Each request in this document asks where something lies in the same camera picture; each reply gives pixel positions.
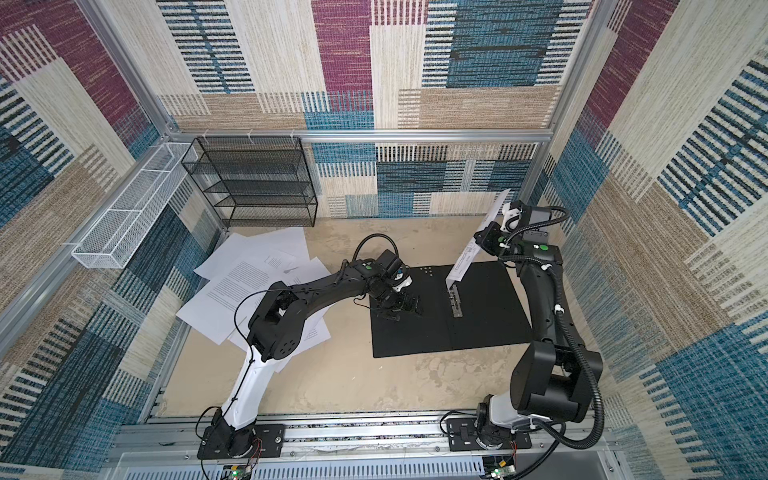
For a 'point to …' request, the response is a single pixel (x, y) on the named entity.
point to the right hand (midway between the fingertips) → (473, 236)
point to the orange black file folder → (482, 306)
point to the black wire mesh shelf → (255, 181)
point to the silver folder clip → (456, 303)
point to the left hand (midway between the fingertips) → (412, 315)
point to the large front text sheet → (214, 310)
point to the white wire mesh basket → (116, 237)
